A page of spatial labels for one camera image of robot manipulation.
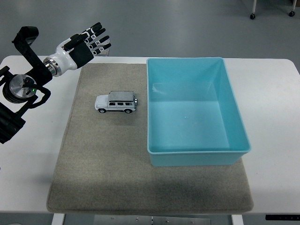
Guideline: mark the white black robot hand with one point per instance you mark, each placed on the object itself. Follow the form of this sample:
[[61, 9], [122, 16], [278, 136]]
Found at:
[[79, 55]]

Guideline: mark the white toy car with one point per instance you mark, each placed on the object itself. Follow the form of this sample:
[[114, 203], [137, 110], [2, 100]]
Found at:
[[117, 104]]

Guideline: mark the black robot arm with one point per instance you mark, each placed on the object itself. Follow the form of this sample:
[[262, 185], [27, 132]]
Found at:
[[35, 64]]

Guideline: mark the blue plastic box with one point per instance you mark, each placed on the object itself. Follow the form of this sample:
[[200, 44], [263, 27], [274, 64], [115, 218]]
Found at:
[[187, 122]]

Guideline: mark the grey felt mat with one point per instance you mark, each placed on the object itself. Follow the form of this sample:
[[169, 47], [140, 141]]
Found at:
[[105, 152]]

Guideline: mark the white table leg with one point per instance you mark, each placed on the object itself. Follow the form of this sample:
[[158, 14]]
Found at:
[[237, 219], [57, 219]]

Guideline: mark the white cart leg with caster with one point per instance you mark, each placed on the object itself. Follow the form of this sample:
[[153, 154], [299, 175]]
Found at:
[[253, 9], [293, 10]]

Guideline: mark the black table control panel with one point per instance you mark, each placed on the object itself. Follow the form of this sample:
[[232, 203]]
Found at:
[[282, 217]]

